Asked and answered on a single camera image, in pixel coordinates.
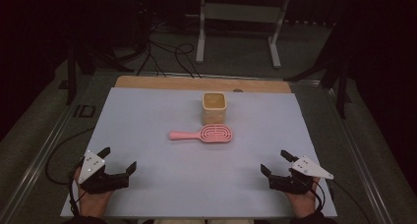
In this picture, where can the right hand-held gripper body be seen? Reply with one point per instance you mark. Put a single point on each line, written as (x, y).
(295, 182)

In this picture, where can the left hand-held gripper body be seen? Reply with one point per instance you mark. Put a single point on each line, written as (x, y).
(95, 181)

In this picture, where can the pink hairbrush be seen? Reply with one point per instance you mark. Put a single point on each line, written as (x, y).
(213, 134)

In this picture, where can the cream square cup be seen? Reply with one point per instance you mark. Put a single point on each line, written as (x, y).
(214, 111)

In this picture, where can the person's left hand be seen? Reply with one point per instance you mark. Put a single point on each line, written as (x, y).
(93, 202)

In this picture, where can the person's right hand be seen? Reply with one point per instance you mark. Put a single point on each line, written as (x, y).
(303, 202)

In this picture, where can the black tripod stand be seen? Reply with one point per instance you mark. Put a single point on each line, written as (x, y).
(337, 70)
(82, 63)

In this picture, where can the white metal stand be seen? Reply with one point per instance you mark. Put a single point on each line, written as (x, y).
(241, 12)

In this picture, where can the aluminium floor rail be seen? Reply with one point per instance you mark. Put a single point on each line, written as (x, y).
(42, 155)
(357, 158)

